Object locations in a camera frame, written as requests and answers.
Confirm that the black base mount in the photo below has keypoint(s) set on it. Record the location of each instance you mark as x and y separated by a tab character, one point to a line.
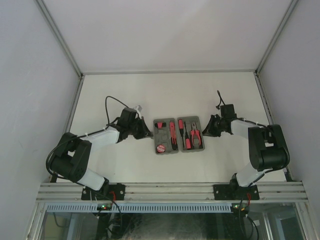
113	191
224	192

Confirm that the short red black screwdriver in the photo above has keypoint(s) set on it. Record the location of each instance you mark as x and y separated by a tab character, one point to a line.
186	137

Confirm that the long red black screwdriver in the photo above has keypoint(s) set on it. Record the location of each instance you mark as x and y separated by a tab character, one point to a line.
181	130

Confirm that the red black pliers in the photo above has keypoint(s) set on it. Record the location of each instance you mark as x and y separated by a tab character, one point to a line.
195	135

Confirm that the red hex key set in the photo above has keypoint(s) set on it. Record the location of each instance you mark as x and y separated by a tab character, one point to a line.
160	124

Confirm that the black tape roll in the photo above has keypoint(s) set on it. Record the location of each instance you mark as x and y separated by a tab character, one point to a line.
160	149

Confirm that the grey plastic tool case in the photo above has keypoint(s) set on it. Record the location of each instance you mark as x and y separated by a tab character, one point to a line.
163	137

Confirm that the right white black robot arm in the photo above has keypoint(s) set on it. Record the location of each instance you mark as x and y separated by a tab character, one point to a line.
267	150

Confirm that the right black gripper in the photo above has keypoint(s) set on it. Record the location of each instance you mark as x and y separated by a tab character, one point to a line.
208	130

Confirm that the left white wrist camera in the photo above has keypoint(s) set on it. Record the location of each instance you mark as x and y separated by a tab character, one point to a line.
138	109

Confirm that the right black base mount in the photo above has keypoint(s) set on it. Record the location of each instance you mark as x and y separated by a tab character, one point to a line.
224	192

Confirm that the blue slotted cable duct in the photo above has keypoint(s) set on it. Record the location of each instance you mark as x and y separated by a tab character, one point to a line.
146	208

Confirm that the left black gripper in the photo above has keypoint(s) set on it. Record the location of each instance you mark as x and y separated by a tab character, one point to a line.
145	132

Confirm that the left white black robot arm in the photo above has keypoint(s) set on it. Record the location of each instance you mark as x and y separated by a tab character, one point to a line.
70	158

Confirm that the red black utility knife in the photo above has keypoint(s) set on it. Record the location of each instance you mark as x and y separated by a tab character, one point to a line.
173	135

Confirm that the aluminium front rail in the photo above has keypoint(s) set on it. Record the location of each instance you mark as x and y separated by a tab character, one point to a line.
269	192

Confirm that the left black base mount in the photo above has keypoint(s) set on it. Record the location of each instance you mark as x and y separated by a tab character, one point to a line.
113	191

